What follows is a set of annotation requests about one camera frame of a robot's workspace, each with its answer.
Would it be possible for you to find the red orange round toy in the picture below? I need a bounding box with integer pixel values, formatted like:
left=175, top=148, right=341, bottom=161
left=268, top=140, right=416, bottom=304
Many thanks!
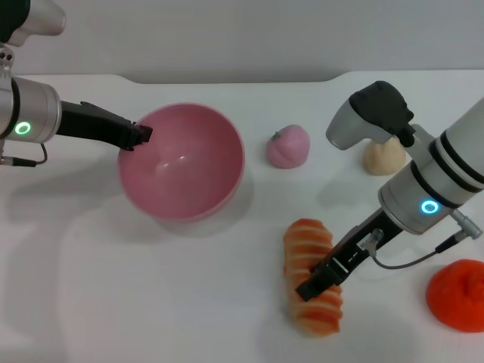
left=426, top=258, right=484, bottom=334

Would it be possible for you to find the left wrist camera housing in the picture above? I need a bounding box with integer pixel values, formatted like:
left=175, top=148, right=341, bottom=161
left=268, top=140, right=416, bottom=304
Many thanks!
left=0, top=0, right=67, bottom=48

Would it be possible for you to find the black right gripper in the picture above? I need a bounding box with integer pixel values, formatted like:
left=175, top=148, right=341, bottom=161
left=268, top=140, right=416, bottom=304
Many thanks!
left=295, top=207, right=404, bottom=303

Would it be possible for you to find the beige potato toy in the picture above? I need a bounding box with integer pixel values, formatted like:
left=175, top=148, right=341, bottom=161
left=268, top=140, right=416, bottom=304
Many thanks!
left=362, top=138, right=408, bottom=176

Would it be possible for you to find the orange striped long bread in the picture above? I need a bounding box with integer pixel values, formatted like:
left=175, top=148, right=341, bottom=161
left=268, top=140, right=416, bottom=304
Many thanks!
left=283, top=218, right=345, bottom=336

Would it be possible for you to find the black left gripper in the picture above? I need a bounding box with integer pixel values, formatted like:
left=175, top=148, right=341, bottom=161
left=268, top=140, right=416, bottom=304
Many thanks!
left=57, top=100, right=154, bottom=152

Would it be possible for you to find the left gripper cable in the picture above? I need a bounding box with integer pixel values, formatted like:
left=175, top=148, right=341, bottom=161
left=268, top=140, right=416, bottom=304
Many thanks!
left=0, top=142, right=48, bottom=168

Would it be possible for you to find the pink plastic bowl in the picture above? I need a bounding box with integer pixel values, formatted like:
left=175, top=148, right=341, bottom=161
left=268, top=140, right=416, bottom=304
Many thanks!
left=117, top=102, right=247, bottom=224

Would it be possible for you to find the pink peach toy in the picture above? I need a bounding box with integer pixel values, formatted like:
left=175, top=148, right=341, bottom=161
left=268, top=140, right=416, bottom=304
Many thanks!
left=265, top=123, right=312, bottom=169

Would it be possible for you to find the right wrist camera housing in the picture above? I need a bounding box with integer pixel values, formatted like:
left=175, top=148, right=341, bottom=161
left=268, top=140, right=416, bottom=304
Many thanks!
left=325, top=80, right=436, bottom=151

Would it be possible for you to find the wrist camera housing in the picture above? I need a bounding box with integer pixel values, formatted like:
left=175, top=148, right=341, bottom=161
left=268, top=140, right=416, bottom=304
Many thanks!
left=325, top=80, right=436, bottom=151
left=0, top=0, right=67, bottom=48

